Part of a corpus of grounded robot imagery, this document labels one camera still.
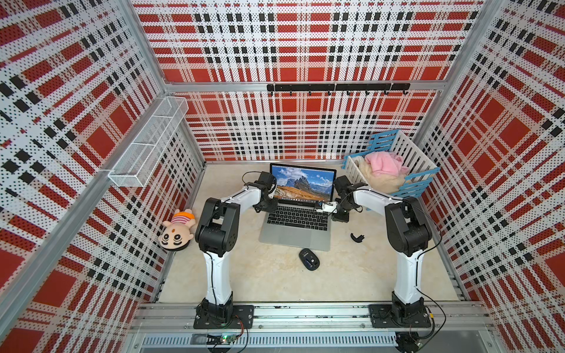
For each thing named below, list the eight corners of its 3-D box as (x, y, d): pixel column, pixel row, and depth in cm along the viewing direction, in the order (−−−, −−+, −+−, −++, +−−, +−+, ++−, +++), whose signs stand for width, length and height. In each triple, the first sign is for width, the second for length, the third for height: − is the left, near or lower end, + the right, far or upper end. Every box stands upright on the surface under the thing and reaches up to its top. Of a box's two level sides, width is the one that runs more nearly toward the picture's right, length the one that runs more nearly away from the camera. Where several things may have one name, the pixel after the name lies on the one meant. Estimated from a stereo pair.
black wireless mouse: (311, 274, 85) (312, 271, 83) (297, 255, 90) (297, 252, 87) (321, 265, 87) (322, 262, 85) (307, 248, 92) (307, 245, 90)
